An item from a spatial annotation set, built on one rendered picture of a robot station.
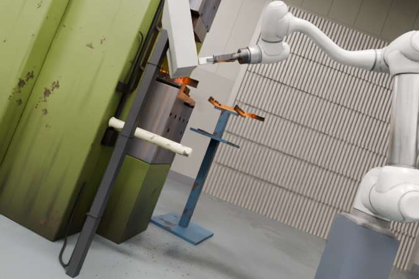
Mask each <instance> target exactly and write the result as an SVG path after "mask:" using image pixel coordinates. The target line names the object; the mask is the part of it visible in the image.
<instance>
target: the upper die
mask: <svg viewBox="0 0 419 279"><path fill-rule="evenodd" d="M191 21H192V25H193V33H194V38H195V42H199V43H202V42H203V39H204V37H205V34H206V31H207V29H206V27H205V25H204V23H203V21H202V19H201V17H200V16H199V15H196V14H192V13H191Z"/></svg>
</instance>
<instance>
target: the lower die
mask: <svg viewBox="0 0 419 279"><path fill-rule="evenodd" d="M165 73H166V72H162V71H160V73H159V74H158V76H159V77H162V78H163V77H164V76H165ZM165 78H166V79H168V80H171V81H173V82H176V83H180V84H181V85H182V86H181V88H180V90H181V91H182V92H183V91H184V89H185V86H186V85H185V84H184V83H183V82H182V78H170V74H168V73H167V74H166V77H165Z"/></svg>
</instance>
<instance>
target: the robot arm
mask: <svg viewBox="0 0 419 279"><path fill-rule="evenodd" d="M293 32H301V33H303V34H305V35H306V36H308V38H310V40H312V41H313V42H314V43H315V44H316V45H317V46H318V47H319V48H320V49H321V50H322V51H323V52H324V53H325V54H327V55H328V56H329V57H330V58H331V59H332V60H334V61H336V62H338V63H340V64H343V65H348V66H351V67H356V68H359V69H364V70H368V71H372V72H378V73H390V74H391V75H392V77H393V95H392V111H391V120H390V136H389V146H388V162H387V166H384V167H383V168H381V167H376V168H373V169H371V170H370V171H369V172H368V173H367V174H366V175H365V176H364V178H363V179H362V182H361V184H360V187H359V190H358V192H357V196H356V198H355V203H354V207H353V209H352V211H351V213H350V214H349V213H345V212H341V215H342V216H344V217H346V218H348V219H350V220H351V221H353V222H355V223H356V224H358V225H361V226H363V227H366V228H368V229H371V230H374V231H376V232H379V233H381V234H384V235H387V236H389V237H392V238H394V239H397V236H396V235H395V234H394V233H392V232H391V231H389V230H388V225H389V222H390V220H393V221H395V222H399V223H406V224H411V223H415V222H419V170H417V158H418V140H419V31H411V32H407V33H406V34H404V35H401V36H400V37H398V38H397V39H395V40H394V41H393V42H392V43H391V44H390V45H389V46H387V47H384V48H383V49H370V50H360V51H347V50H344V49H341V48H340V47H339V46H337V45H336V44H335V43H334V42H332V41H331V40H330V39H329V38H328V37H327V36H326V35H325V34H324V33H323V32H321V31H320V30H319V29H318V28H317V27H316V26H315V25H313V24H311V23H310V22H308V21H305V20H303V19H299V18H296V17H294V16H293V15H292V14H291V13H290V12H288V8H287V6H286V4H285V3H283V2H282V1H273V2H271V3H270V4H269V5H268V6H267V8H266V10H265V11H264V15H263V18H262V24H261V40H260V42H259V45H251V46H247V47H246V48H242V49H238V52H237V53H236V52H233V53H231V54H224V55H216V56H214V55H213V56H212V57H203V58H198V63H199V65H203V64H213V65H214V64H215V63H223V62H235V61H237V60H238V62H239V64H248V65H251V64H274V63H277V62H281V61H283V60H286V59H287V58H288V56H289V53H290V48H289V45H288V44H287V43H285V42H283V41H282V38H283V37H285V36H288V35H289V34H291V33H293Z"/></svg>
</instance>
